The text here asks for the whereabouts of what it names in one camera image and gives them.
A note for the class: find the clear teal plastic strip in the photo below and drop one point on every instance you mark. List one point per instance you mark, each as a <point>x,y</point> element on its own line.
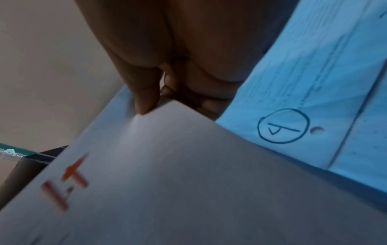
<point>18,153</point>

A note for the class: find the paper sheet marked IT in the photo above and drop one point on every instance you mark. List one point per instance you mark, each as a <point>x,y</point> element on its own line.
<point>181,179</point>

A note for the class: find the person's right hand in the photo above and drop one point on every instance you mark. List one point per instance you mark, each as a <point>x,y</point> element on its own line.
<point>196,36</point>

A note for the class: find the cardboard document tray organizer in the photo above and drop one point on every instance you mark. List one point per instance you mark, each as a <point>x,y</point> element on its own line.
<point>21,177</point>

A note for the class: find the stack of papers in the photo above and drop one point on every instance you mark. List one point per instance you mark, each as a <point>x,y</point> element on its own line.
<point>287,83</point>

